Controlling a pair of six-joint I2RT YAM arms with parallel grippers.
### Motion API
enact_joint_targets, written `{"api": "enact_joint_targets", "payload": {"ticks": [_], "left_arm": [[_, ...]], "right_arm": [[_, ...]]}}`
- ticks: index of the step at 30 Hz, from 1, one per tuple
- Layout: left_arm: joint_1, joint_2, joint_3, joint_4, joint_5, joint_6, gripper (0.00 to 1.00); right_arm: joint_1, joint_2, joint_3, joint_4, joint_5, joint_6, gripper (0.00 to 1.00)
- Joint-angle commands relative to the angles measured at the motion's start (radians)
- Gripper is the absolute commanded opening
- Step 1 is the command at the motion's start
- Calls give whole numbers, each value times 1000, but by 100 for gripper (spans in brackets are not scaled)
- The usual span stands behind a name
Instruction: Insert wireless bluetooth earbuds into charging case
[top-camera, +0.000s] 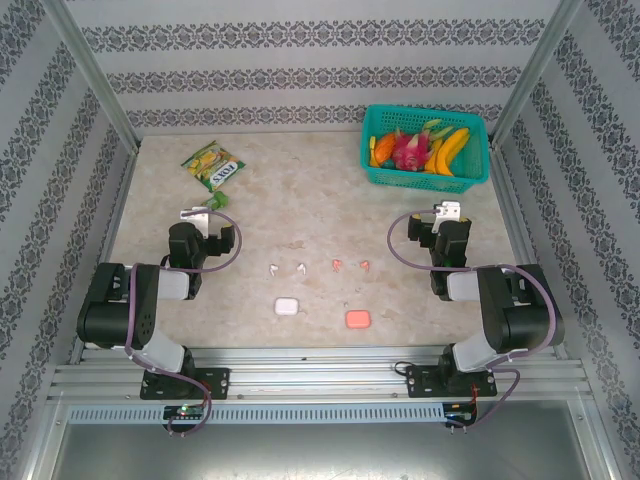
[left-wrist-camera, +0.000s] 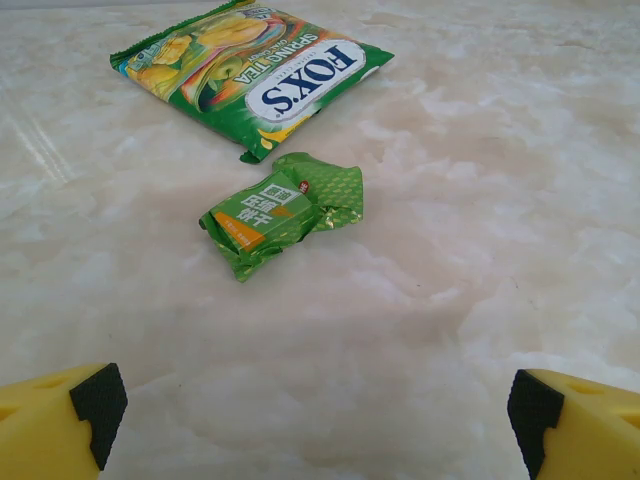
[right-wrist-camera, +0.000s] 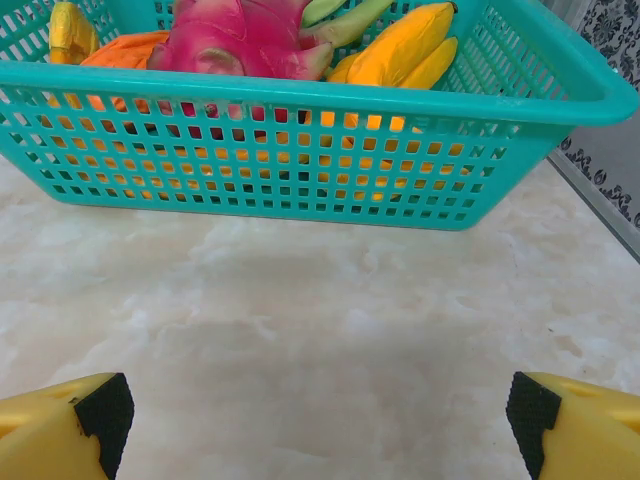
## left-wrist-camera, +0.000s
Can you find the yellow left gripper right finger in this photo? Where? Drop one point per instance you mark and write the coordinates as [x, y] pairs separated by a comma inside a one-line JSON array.
[[590, 435]]

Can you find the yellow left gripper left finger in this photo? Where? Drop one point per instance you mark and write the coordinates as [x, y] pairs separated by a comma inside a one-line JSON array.
[[45, 430]]

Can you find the small green snack packet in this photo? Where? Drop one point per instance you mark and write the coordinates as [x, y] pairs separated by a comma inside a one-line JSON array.
[[270, 215]]

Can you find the green Fox's candy bag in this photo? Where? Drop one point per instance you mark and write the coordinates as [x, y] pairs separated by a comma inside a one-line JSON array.
[[260, 75]]

